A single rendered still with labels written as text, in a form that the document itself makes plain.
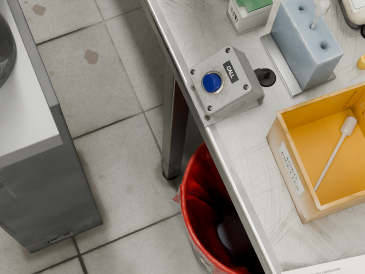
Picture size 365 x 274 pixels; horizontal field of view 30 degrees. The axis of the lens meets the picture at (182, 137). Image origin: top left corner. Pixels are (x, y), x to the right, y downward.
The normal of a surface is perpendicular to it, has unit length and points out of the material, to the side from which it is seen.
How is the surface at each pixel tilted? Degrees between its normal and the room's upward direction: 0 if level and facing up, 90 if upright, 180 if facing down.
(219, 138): 0
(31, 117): 1
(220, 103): 30
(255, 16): 90
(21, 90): 1
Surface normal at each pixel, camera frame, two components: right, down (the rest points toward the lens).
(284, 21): -0.90, 0.39
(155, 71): 0.04, -0.31
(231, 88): -0.42, -0.09
